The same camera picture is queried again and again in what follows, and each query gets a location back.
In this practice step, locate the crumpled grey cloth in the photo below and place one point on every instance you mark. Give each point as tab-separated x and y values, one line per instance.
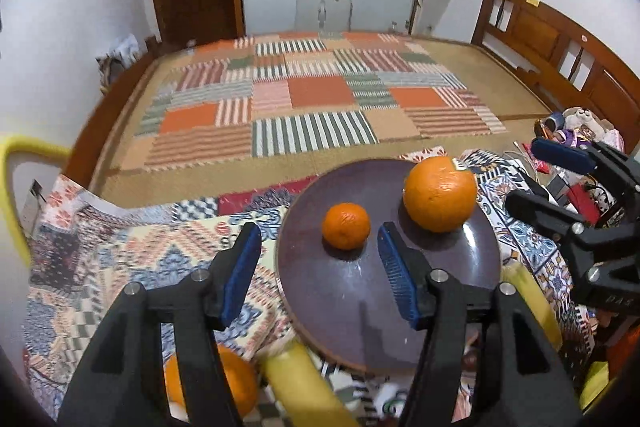
119	58

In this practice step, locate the small orange tangerine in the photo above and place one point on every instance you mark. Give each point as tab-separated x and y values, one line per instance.
346	226

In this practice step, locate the large orange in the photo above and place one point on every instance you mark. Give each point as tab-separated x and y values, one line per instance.
439	195

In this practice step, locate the striped patchwork bed mat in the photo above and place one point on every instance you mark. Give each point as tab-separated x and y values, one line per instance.
285	94

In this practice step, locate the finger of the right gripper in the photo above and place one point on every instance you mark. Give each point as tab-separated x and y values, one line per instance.
582	247
617	172

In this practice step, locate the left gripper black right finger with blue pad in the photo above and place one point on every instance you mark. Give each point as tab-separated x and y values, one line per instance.
520	380

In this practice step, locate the yellow sugarcane piece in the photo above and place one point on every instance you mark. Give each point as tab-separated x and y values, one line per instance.
299	387
517	274

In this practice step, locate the pile of clutter items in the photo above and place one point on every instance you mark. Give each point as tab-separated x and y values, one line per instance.
583	194

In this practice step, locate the wooden bed headboard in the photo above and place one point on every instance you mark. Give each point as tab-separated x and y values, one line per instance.
564	64

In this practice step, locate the orange fruit under gripper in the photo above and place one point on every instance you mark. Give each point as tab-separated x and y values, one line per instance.
241	377

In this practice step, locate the yellow chair frame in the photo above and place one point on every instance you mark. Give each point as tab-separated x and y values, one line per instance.
23	156

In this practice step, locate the patterned patchwork cloth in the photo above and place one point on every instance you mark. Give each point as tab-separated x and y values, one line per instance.
85	250

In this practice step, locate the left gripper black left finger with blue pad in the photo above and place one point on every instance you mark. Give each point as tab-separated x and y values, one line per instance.
120	379

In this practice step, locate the white appliance box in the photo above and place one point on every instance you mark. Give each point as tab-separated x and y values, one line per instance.
323	15

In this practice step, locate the dark purple round plate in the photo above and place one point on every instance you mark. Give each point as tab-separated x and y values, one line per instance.
340	302

